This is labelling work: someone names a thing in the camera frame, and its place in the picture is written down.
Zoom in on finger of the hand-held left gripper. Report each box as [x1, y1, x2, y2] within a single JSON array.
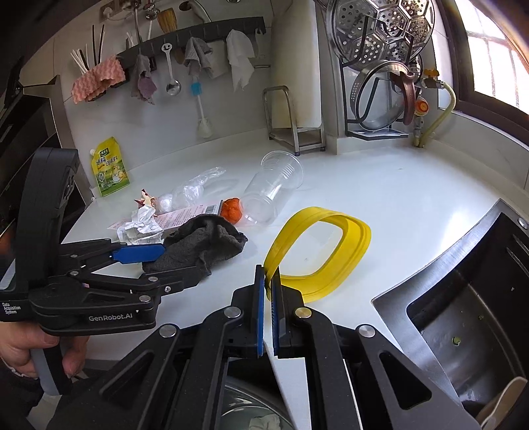
[[62, 265, 207, 309], [58, 239, 167, 278]]

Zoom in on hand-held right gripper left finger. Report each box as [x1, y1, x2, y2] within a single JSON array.
[[45, 265, 267, 430]]

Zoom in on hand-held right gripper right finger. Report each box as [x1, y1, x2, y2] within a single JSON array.
[[270, 267, 482, 430]]

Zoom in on dark grey cloth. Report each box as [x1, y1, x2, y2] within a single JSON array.
[[142, 214, 249, 286]]

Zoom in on clear plastic bag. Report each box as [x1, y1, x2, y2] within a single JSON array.
[[159, 166, 240, 213]]

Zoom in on yellow rubber sealing ring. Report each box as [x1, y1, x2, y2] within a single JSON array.
[[263, 207, 372, 302]]

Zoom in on steel trash bin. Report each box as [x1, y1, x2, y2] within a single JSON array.
[[219, 364, 315, 430]]

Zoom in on person's left hand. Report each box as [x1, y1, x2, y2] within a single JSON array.
[[0, 322, 89, 379]]

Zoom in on crumpled white paper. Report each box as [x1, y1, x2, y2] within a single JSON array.
[[117, 207, 164, 244]]

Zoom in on small cartoon wrapper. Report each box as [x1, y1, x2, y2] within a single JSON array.
[[134, 189, 160, 216]]

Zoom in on pink paper receipt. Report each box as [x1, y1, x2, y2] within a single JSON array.
[[107, 202, 224, 232]]

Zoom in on yellow seasoning pouch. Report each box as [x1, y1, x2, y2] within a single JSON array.
[[90, 137, 130, 198]]

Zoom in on black kitchen appliance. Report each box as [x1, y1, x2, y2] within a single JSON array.
[[0, 54, 92, 232]]

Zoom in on clear plastic cup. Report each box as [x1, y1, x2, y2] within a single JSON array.
[[240, 151, 304, 226]]

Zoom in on white and blue bottle brush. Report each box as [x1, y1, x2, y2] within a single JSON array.
[[190, 80, 213, 138]]

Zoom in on pink sponge cloth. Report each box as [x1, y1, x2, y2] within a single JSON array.
[[71, 56, 125, 104]]

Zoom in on steel spoon with smiley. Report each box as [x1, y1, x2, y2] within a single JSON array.
[[161, 42, 182, 97]]

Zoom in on grey and purple rag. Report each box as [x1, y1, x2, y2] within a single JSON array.
[[131, 54, 158, 104]]

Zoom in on bundle of chopsticks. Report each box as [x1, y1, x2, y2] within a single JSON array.
[[70, 25, 106, 73]]

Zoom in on steel kitchen sink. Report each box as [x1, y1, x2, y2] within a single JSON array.
[[371, 198, 529, 430]]

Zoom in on steel cutting board stand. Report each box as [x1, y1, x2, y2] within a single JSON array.
[[262, 85, 326, 154]]

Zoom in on black lid rack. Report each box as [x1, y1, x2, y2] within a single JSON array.
[[339, 25, 424, 141]]

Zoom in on grey knitted rag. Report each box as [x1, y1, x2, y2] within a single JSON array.
[[184, 37, 216, 77]]

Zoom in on white cloth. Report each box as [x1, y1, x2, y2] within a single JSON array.
[[226, 30, 256, 92]]

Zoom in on glass pot lid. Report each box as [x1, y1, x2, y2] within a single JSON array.
[[350, 60, 418, 129]]

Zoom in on beige plastic scoop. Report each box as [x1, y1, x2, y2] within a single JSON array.
[[475, 376, 529, 430]]

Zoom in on white cutting board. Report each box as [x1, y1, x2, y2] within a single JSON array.
[[270, 0, 325, 129]]

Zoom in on gas valve with orange tag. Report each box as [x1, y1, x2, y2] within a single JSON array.
[[415, 68, 439, 125]]

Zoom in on perforated steel steamer tray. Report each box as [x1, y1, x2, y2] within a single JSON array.
[[326, 0, 435, 69]]

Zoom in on barred window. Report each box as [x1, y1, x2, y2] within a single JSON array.
[[438, 0, 529, 120]]

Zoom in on dark grey wall rack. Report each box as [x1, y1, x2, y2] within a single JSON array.
[[117, 17, 265, 69]]

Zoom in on yellow gas hose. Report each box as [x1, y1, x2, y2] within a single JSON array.
[[413, 80, 455, 148]]

